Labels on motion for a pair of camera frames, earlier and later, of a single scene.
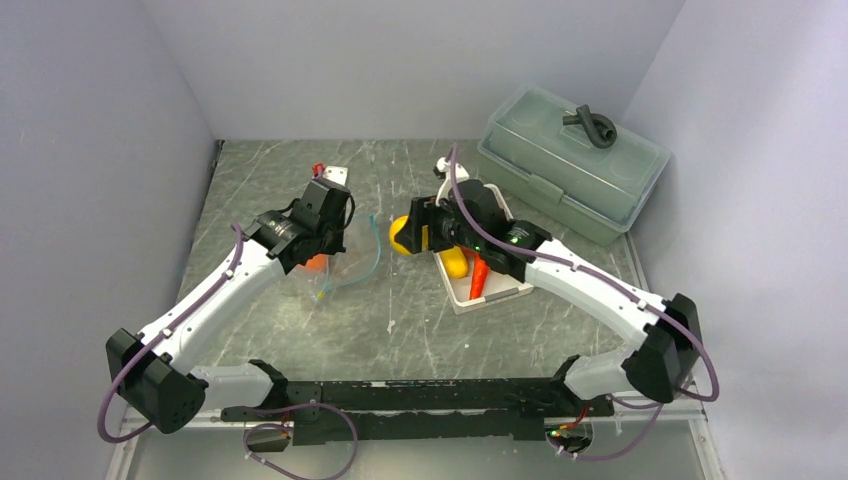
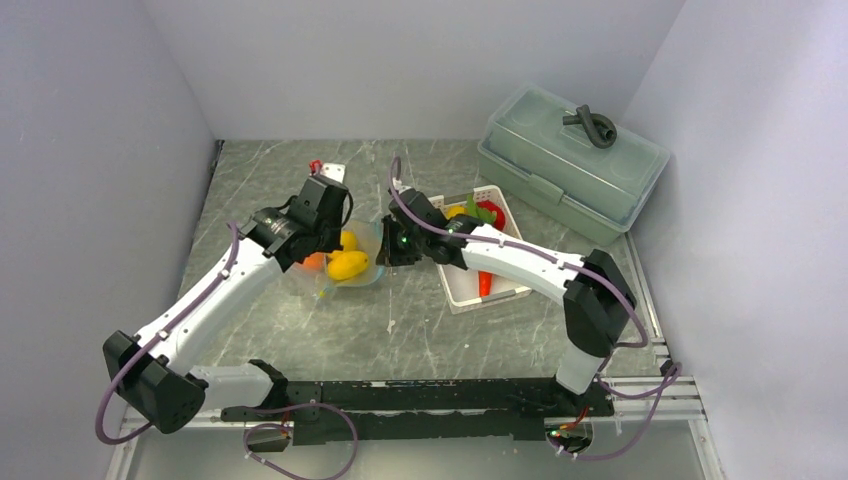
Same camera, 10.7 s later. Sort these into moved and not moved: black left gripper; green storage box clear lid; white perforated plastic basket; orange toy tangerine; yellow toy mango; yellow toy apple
Moved: yellow toy apple; yellow toy mango
Not moved: orange toy tangerine; black left gripper; white perforated plastic basket; green storage box clear lid
